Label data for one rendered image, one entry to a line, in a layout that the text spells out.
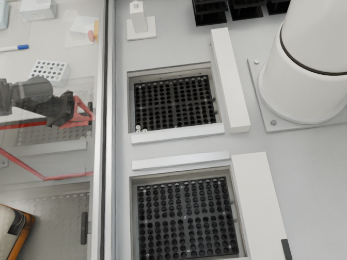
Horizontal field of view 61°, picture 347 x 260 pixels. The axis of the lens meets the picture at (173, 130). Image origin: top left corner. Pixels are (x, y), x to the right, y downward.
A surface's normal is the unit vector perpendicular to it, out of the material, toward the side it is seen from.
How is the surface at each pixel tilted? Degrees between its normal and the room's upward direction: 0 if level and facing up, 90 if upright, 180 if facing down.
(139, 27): 90
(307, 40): 91
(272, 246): 0
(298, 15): 83
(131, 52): 0
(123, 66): 0
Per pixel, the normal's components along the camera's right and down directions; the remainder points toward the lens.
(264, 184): -0.08, -0.45
